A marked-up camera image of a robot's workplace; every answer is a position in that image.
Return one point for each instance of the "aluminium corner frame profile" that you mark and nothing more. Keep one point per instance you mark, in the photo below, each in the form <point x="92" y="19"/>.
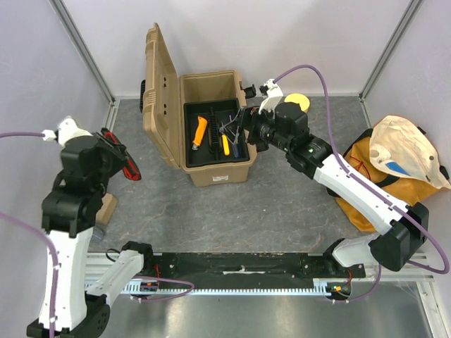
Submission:
<point x="82" y="48"/>

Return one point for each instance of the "yellow black utility knife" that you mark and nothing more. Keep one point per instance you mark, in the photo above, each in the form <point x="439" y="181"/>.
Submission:
<point x="199" y="133"/>

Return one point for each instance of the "tan plastic tool box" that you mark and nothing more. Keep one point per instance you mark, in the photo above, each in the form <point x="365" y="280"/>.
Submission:
<point x="164" y="93"/>

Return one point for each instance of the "red black utility knife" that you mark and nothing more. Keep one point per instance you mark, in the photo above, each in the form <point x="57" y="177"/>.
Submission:
<point x="130" y="168"/>

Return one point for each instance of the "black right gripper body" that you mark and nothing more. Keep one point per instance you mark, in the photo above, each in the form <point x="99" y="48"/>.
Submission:
<point x="251" y="125"/>

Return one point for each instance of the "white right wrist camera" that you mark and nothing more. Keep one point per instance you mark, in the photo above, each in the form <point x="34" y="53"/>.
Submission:
<point x="273" y="94"/>

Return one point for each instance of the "silver drink can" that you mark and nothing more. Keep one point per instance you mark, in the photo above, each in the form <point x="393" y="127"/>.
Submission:
<point x="98" y="234"/>

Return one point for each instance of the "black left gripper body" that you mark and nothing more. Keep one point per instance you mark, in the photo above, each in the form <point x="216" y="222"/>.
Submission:
<point x="112" y="165"/>

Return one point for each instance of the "right aluminium corner profile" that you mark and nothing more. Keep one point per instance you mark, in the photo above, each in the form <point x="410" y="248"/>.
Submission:
<point x="394" y="40"/>

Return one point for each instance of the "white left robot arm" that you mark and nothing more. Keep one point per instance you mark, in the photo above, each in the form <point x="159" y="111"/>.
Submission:
<point x="69" y="309"/>

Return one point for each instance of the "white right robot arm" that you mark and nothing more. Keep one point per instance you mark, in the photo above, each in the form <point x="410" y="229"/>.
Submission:
<point x="398" y="226"/>

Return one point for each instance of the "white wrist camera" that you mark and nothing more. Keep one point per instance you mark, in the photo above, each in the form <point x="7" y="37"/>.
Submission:
<point x="66" y="130"/>
<point x="273" y="94"/>

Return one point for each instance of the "blue red handle screwdriver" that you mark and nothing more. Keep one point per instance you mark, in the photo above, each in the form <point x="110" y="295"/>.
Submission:
<point x="236" y="148"/>

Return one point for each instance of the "yellow handle screwdriver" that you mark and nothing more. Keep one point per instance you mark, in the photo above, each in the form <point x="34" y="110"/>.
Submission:
<point x="225" y="144"/>

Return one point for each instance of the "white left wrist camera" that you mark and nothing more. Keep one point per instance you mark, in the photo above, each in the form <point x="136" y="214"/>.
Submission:
<point x="66" y="130"/>

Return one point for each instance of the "black tool tray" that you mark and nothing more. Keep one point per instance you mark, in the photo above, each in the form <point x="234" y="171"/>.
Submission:
<point x="210" y="151"/>

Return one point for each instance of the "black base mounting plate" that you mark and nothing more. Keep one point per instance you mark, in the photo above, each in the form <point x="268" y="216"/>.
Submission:
<point x="246" y="269"/>

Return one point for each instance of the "brown cardboard box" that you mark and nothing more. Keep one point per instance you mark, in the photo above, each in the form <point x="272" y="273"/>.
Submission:
<point x="109" y="204"/>

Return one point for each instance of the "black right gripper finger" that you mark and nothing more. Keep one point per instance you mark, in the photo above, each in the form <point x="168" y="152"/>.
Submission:
<point x="242" y="118"/>
<point x="243" y="133"/>

